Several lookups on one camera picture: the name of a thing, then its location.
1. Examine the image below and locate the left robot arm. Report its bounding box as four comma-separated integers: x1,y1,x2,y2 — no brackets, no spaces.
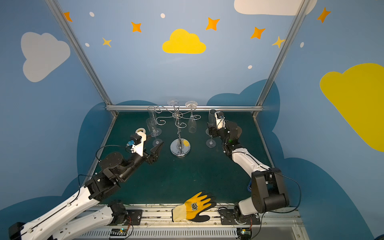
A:
9,140,164,240

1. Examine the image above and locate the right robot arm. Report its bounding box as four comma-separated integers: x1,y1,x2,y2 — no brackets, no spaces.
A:
208,120,290,225

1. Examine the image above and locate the chrome wine glass rack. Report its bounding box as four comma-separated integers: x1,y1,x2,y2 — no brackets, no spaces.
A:
155,104,201,158

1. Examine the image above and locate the white tape roll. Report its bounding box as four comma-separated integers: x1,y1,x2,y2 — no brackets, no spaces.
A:
135,128,146,134

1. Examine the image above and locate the brown oval pad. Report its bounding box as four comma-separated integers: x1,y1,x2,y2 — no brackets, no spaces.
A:
236,126,242,139

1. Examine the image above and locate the yellow black work glove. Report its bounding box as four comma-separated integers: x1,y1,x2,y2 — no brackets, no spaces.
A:
172,191,217,223

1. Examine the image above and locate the left controller board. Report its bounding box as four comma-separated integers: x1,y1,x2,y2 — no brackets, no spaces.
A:
109,229,129,240

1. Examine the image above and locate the controller board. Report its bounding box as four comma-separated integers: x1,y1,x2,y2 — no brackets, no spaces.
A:
236,228,252,240
109,229,129,240

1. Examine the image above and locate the right controller board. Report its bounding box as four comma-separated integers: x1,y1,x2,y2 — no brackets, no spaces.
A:
236,228,252,240

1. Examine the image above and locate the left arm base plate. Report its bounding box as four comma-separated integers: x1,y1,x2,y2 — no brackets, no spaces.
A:
123,209,143,226

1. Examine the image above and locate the aluminium rail base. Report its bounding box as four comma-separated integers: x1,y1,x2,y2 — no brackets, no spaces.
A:
73,203,309,240

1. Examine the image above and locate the horizontal aluminium frame bar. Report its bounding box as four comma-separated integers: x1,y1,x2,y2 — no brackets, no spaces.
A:
106,105,263,112

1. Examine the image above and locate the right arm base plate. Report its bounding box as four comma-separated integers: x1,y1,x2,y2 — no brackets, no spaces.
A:
218,208,261,225

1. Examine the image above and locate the right aluminium frame post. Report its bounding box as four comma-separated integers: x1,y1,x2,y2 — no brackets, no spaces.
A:
253,0,311,120

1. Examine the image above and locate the aluminium frame post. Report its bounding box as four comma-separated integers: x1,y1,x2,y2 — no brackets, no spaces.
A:
253,0,311,120
45,0,113,107

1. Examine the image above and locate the left aluminium frame post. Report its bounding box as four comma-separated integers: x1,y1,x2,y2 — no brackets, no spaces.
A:
45,0,113,107

